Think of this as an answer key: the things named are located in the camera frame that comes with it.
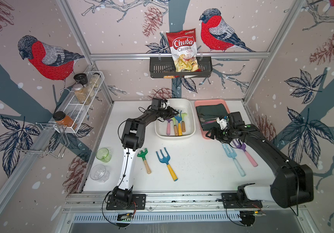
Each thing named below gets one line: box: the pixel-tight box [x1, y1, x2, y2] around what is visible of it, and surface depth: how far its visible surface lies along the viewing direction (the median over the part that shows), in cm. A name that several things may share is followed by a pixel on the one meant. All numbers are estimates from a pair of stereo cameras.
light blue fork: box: [221, 143, 247, 177], surface depth 91 cm
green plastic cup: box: [96, 147, 112, 163], surface depth 89 cm
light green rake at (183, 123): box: [181, 112, 188, 133], surface depth 106 cm
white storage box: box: [154, 98, 197, 141], surface depth 106 cm
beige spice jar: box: [72, 83, 92, 105], surface depth 74 cm
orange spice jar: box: [52, 110, 78, 130], surface depth 62 cm
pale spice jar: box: [89, 72, 101, 88], surface depth 87 cm
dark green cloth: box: [195, 103, 229, 132], surface depth 116 cm
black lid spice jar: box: [73, 72, 88, 87], surface depth 76 cm
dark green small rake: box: [136, 148, 152, 175], surface depth 92 cm
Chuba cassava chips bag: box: [166, 28, 202, 72], surface depth 85 cm
